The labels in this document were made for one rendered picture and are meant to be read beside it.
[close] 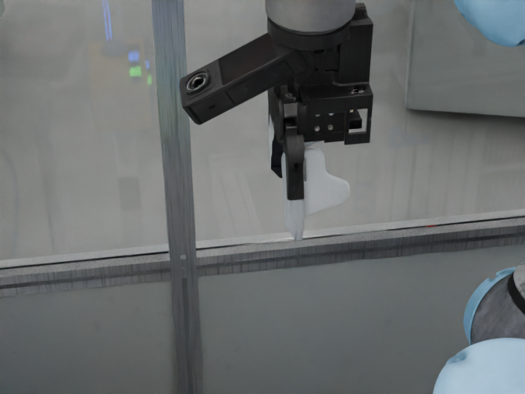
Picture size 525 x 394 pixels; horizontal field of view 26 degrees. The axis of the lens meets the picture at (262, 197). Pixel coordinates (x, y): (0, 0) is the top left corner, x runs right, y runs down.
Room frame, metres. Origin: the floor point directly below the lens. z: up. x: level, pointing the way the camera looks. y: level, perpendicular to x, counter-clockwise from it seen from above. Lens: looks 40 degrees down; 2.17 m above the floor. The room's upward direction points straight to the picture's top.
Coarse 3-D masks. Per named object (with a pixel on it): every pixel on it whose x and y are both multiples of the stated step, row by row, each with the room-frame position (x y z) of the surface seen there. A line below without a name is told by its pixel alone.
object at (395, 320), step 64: (448, 256) 1.33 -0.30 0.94; (512, 256) 1.34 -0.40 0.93; (0, 320) 1.22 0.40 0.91; (64, 320) 1.24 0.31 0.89; (128, 320) 1.25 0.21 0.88; (256, 320) 1.28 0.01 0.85; (320, 320) 1.30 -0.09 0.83; (384, 320) 1.31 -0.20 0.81; (448, 320) 1.33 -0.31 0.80; (0, 384) 1.22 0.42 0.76; (64, 384) 1.23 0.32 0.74; (128, 384) 1.25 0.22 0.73; (192, 384) 1.27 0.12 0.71; (256, 384) 1.28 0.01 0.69; (320, 384) 1.30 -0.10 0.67; (384, 384) 1.31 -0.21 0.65
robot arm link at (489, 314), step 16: (512, 272) 0.94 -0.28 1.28; (480, 288) 0.95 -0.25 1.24; (496, 288) 0.94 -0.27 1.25; (512, 288) 0.90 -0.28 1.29; (480, 304) 0.93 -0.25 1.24; (496, 304) 0.91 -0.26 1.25; (512, 304) 0.89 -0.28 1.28; (464, 320) 0.93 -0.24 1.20; (480, 320) 0.91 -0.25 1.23; (496, 320) 0.89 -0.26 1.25; (512, 320) 0.88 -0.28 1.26; (480, 336) 0.90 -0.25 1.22; (496, 336) 0.88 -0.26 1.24; (512, 336) 0.87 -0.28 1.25
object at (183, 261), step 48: (192, 192) 1.26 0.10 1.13; (192, 240) 1.26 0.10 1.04; (336, 240) 1.30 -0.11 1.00; (384, 240) 1.31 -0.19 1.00; (432, 240) 1.32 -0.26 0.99; (480, 240) 1.33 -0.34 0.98; (0, 288) 1.22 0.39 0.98; (48, 288) 1.23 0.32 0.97; (192, 288) 1.26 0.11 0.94; (192, 336) 1.26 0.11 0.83
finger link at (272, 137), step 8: (272, 128) 0.86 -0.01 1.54; (272, 136) 0.86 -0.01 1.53; (272, 144) 0.86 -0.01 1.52; (272, 152) 0.86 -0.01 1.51; (280, 152) 0.86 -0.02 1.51; (272, 160) 0.86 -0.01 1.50; (280, 160) 0.86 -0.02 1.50; (272, 168) 0.86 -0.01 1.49; (280, 168) 0.86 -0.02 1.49; (280, 176) 0.87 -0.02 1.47
